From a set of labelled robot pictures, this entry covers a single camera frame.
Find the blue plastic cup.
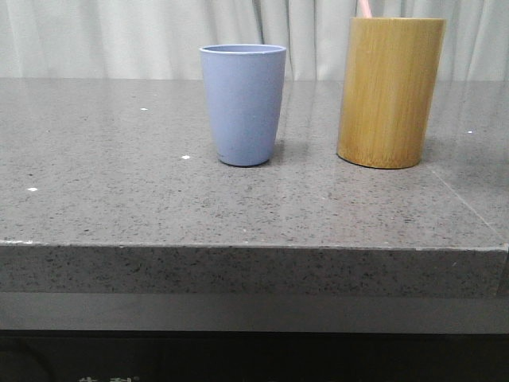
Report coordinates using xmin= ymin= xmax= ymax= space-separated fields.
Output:
xmin=200 ymin=44 xmax=286 ymax=167

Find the bamboo cylinder holder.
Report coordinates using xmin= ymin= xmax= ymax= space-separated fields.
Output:
xmin=337 ymin=18 xmax=446 ymax=170

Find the pink chopstick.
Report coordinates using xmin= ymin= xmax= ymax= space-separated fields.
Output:
xmin=357 ymin=0 xmax=372 ymax=18

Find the white pleated curtain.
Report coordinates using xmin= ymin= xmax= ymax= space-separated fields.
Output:
xmin=1 ymin=1 xmax=508 ymax=81

